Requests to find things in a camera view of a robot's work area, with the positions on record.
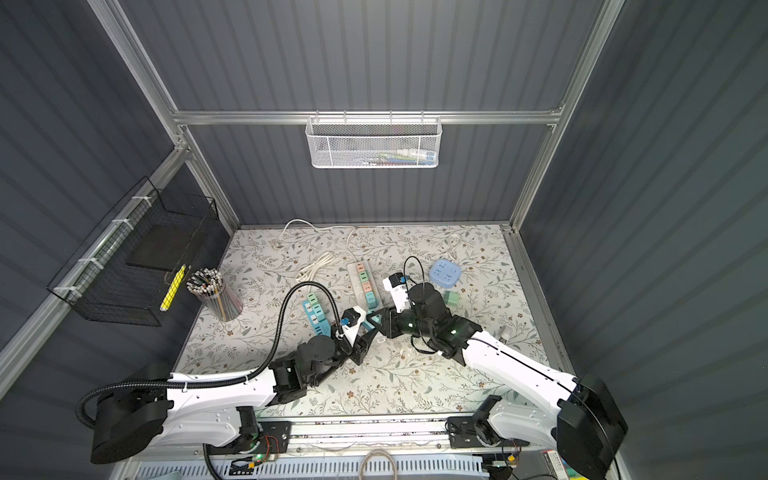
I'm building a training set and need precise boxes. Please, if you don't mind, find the pencil cup holder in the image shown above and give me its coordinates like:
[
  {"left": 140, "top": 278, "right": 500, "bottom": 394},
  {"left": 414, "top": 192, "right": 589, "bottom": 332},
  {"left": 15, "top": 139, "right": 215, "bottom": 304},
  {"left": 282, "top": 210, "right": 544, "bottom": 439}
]
[{"left": 187, "top": 268, "right": 243, "bottom": 322}]

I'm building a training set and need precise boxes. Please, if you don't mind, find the coiled white cable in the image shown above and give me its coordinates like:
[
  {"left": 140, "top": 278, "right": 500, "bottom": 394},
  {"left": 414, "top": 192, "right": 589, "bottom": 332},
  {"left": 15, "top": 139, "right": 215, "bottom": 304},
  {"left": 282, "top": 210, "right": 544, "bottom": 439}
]
[{"left": 295, "top": 248, "right": 337, "bottom": 286}]

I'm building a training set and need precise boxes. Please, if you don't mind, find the black wire mesh basket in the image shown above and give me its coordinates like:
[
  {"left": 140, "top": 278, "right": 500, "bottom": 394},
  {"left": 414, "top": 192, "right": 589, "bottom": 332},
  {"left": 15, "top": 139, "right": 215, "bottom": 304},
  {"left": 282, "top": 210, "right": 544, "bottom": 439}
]
[{"left": 47, "top": 178, "right": 219, "bottom": 327}]

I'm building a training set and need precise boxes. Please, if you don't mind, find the yellow marker pen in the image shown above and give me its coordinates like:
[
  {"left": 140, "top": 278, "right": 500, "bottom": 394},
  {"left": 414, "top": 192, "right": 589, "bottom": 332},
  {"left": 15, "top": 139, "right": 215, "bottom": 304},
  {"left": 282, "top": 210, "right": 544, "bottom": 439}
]
[{"left": 160, "top": 265, "right": 187, "bottom": 312}]

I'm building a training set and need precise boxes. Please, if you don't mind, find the teal plug adapter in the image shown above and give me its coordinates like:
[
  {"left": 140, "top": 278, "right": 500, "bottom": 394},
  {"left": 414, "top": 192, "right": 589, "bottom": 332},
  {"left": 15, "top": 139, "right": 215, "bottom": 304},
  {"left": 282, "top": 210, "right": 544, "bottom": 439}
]
[{"left": 310, "top": 304, "right": 326, "bottom": 321}]

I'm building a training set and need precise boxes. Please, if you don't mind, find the white wire mesh basket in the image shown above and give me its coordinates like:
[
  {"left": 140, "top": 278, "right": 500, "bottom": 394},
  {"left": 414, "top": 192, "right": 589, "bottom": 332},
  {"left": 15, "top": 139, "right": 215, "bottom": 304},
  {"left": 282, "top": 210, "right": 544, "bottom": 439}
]
[{"left": 305, "top": 116, "right": 443, "bottom": 169}]

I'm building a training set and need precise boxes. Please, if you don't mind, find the teal power strip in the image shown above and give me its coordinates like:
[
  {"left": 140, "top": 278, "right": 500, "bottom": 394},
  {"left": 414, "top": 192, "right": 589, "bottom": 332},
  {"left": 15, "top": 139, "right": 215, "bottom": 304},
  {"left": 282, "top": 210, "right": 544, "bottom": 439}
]
[{"left": 302, "top": 293, "right": 331, "bottom": 337}]

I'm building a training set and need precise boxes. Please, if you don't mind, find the green plug adapter right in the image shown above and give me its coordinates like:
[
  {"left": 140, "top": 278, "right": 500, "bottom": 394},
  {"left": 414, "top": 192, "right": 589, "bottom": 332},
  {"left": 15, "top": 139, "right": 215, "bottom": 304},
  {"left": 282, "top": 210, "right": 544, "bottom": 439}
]
[{"left": 443, "top": 291, "right": 461, "bottom": 309}]

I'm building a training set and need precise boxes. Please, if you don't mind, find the blue square power socket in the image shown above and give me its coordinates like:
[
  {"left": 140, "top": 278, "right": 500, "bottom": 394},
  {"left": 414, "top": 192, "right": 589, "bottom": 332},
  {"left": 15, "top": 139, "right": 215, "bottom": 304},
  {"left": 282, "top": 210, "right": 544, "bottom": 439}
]
[{"left": 429, "top": 258, "right": 462, "bottom": 289}]

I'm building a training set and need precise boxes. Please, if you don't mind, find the white multicolour power strip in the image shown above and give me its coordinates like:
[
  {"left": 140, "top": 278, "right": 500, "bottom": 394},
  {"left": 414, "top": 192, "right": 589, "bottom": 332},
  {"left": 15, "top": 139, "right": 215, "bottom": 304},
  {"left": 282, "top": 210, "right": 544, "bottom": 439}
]
[{"left": 346, "top": 260, "right": 384, "bottom": 312}]

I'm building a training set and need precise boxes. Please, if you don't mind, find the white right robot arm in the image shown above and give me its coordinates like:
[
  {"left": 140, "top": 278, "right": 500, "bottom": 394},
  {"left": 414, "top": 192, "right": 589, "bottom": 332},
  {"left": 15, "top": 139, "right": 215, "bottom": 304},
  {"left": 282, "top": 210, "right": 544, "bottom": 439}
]
[{"left": 369, "top": 273, "right": 628, "bottom": 479}]

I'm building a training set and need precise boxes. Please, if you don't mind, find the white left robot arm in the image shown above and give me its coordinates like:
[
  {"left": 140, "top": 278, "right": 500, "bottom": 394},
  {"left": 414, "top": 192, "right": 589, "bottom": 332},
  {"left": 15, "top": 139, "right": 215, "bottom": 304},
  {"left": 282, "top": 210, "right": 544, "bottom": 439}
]
[{"left": 76, "top": 307, "right": 377, "bottom": 465}]

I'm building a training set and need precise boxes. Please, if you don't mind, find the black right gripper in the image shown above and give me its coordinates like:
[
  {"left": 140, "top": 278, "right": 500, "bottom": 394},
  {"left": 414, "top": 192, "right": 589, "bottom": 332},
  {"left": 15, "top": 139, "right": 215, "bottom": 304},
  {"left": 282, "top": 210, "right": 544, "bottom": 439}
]
[{"left": 366, "top": 303, "right": 434, "bottom": 339}]

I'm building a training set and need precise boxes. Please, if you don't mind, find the white cable of white strip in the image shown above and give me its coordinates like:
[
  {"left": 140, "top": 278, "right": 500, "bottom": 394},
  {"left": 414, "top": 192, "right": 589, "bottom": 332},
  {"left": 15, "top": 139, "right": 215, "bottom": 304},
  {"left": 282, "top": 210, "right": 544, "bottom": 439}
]
[{"left": 269, "top": 217, "right": 361, "bottom": 262}]

